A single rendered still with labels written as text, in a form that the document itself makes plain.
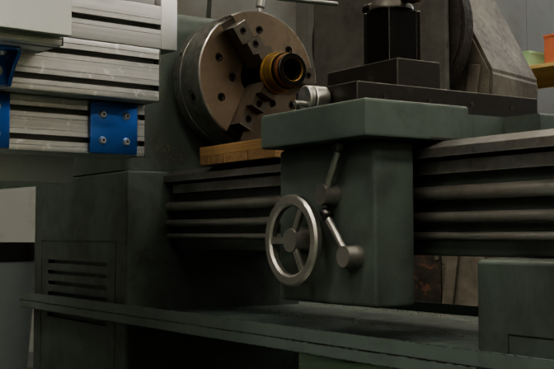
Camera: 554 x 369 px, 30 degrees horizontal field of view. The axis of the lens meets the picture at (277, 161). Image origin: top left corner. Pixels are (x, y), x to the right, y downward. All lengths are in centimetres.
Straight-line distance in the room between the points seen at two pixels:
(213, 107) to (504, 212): 97
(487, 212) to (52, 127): 70
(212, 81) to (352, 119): 79
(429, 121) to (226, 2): 510
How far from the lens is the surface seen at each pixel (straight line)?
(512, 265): 144
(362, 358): 160
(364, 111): 159
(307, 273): 171
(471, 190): 160
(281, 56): 229
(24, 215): 583
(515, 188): 154
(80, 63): 168
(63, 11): 154
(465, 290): 543
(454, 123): 171
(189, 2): 654
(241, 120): 233
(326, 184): 169
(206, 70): 235
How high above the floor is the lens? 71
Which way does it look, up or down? 4 degrees up
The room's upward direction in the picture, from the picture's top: straight up
